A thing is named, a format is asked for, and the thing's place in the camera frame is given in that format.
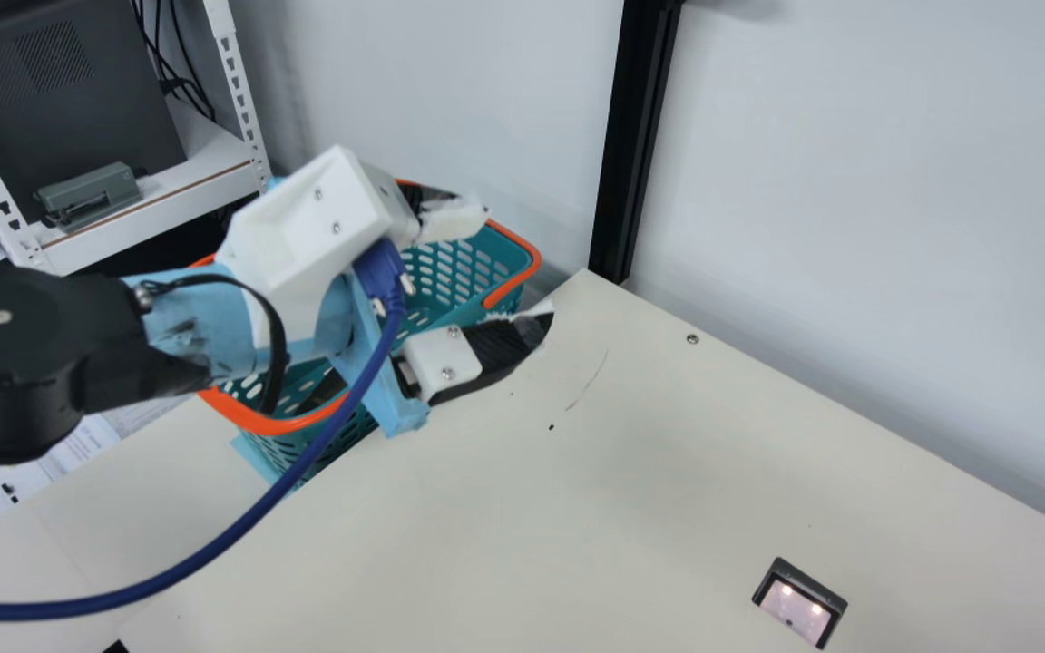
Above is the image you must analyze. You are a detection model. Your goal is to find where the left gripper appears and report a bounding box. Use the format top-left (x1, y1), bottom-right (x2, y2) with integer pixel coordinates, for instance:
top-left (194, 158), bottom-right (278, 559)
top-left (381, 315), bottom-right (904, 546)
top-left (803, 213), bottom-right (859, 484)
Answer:
top-left (123, 184), bottom-right (556, 439)

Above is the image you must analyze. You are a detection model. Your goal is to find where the teal shopping basket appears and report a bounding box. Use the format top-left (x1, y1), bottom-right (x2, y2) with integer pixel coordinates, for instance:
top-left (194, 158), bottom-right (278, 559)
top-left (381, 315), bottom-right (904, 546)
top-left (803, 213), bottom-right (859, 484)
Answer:
top-left (189, 177), bottom-right (543, 488)

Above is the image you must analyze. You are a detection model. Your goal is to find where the white metal shelf rack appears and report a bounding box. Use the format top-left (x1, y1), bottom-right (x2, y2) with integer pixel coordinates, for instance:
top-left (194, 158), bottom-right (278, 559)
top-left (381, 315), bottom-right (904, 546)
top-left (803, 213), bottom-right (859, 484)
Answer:
top-left (0, 0), bottom-right (272, 278)

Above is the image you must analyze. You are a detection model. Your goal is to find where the small grey device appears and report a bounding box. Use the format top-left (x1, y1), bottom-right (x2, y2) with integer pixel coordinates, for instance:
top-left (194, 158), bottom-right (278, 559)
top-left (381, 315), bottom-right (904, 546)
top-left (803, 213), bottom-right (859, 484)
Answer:
top-left (33, 161), bottom-right (144, 233)

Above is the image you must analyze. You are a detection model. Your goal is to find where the dark computer case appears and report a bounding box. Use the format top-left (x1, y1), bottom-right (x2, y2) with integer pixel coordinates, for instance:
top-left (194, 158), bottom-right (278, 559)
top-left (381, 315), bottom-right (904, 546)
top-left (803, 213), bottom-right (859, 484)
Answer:
top-left (0, 0), bottom-right (190, 257)

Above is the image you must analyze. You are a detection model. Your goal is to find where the white printed paper sheet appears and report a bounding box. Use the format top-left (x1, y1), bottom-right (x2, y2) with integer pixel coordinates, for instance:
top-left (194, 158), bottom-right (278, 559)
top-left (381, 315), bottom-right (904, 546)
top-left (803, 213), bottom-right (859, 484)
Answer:
top-left (0, 395), bottom-right (199, 520)

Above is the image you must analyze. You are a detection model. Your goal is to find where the small square scanner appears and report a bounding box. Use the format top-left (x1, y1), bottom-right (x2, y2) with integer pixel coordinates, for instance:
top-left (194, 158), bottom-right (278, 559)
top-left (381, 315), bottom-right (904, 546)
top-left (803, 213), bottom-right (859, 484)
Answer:
top-left (751, 557), bottom-right (849, 650)

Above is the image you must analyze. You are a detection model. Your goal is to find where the blue cable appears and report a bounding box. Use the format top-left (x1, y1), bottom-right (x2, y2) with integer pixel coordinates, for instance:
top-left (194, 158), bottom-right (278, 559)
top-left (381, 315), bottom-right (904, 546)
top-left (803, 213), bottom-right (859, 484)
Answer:
top-left (0, 238), bottom-right (413, 624)

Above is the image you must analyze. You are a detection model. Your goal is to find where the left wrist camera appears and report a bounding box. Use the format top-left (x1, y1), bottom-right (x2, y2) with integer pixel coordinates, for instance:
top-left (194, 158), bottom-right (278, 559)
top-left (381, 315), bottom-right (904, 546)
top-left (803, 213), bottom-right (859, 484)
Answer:
top-left (214, 144), bottom-right (421, 351)

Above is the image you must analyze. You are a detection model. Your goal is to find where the black post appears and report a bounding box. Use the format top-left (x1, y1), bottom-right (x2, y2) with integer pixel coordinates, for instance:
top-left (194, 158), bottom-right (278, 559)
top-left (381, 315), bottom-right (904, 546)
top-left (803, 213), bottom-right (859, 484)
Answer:
top-left (587, 0), bottom-right (689, 285)

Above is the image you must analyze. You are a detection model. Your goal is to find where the black cable bundle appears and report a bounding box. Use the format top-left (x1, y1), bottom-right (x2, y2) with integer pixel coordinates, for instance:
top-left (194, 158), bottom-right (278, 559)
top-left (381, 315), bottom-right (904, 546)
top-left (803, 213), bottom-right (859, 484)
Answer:
top-left (127, 0), bottom-right (218, 124)

